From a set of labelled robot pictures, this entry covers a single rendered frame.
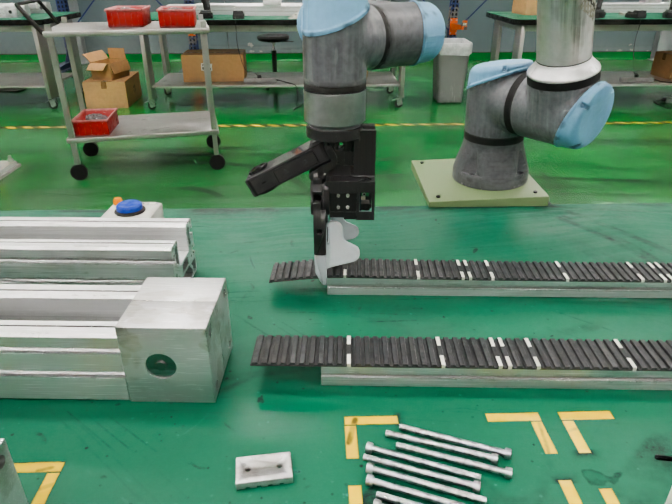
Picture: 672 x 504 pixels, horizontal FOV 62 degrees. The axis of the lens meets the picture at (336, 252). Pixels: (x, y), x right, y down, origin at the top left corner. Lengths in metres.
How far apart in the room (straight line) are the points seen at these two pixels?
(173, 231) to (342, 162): 0.27
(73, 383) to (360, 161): 0.41
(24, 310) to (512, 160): 0.86
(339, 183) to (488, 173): 0.49
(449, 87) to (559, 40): 4.68
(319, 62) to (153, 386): 0.39
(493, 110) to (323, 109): 0.49
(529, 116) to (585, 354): 0.50
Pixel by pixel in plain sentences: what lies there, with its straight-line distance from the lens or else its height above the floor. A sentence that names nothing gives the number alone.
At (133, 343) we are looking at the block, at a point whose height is 0.86.
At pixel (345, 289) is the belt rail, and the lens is 0.78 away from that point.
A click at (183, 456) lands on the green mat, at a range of 0.58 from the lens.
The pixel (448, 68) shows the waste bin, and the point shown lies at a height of 0.33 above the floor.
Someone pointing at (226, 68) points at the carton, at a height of 0.34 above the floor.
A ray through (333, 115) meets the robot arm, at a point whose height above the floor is 1.03.
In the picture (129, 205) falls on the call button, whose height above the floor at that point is 0.85.
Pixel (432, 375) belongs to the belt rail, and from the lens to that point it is 0.63.
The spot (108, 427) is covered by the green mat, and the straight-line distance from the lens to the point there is 0.63.
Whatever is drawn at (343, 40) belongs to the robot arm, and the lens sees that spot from 0.66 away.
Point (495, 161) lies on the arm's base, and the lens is 1.13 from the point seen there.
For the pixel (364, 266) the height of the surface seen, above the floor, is 0.81.
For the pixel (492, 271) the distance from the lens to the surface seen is 0.81.
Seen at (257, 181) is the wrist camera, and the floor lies 0.95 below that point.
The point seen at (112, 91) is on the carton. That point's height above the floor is 0.15.
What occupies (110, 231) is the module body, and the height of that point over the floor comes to 0.85.
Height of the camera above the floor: 1.19
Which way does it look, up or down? 27 degrees down
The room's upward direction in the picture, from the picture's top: straight up
